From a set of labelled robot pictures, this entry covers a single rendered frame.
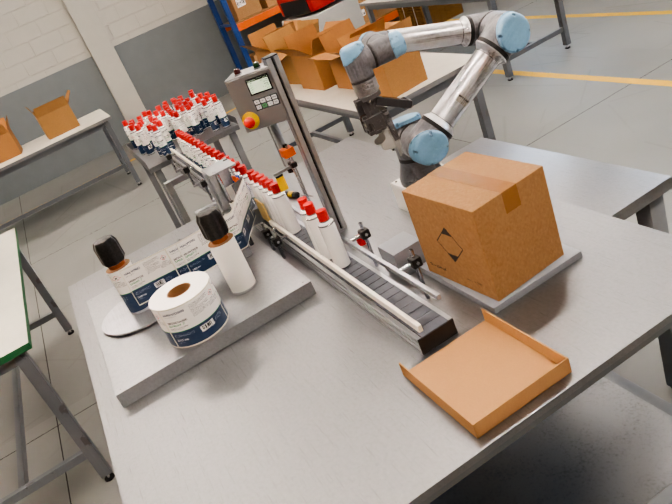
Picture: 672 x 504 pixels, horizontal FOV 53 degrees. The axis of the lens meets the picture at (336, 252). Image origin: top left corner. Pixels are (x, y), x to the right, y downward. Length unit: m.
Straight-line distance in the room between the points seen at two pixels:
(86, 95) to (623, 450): 8.52
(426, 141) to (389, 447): 1.00
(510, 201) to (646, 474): 0.89
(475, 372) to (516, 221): 0.40
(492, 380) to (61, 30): 8.63
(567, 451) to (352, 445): 0.87
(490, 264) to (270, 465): 0.72
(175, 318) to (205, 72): 8.13
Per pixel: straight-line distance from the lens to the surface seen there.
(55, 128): 7.60
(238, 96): 2.32
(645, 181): 2.22
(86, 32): 9.62
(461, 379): 1.61
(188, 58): 9.95
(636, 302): 1.72
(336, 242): 2.06
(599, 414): 2.32
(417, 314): 1.77
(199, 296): 2.04
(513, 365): 1.60
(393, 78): 3.92
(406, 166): 2.32
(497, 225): 1.70
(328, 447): 1.59
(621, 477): 2.15
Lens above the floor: 1.86
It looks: 26 degrees down
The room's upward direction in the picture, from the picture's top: 23 degrees counter-clockwise
